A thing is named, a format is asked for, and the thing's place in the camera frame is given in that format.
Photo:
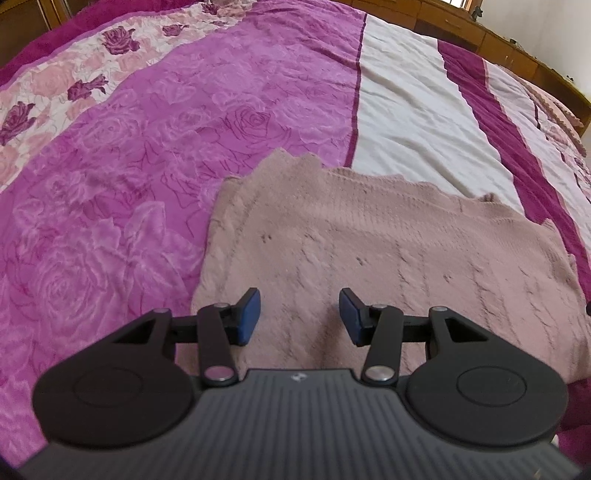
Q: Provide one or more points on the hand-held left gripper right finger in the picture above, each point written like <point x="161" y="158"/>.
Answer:
<point x="352" y="318"/>

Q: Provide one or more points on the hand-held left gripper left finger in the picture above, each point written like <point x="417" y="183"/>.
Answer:
<point x="249" y="317"/>

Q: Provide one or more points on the pink knit cardigan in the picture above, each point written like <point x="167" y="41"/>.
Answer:
<point x="369" y="240"/>

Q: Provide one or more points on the purple floral striped blanket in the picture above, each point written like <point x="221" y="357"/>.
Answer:
<point x="138" y="161"/>

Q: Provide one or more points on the pink crochet pillow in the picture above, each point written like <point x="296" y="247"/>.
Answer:
<point x="556" y="117"/>

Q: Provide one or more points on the wooden headboard with drawers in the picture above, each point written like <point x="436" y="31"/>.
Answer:
<point x="461" y="25"/>

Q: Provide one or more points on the window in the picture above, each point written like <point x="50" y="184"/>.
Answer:
<point x="464" y="5"/>

